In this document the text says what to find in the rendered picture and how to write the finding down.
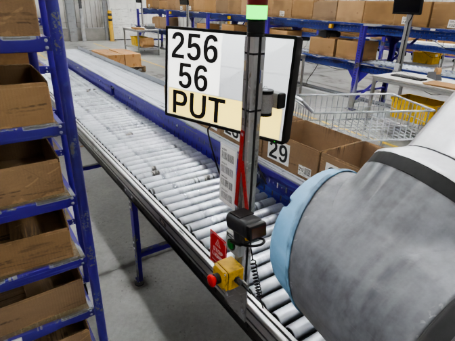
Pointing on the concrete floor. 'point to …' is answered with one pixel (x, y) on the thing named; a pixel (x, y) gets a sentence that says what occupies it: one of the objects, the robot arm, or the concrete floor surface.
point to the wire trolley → (366, 116)
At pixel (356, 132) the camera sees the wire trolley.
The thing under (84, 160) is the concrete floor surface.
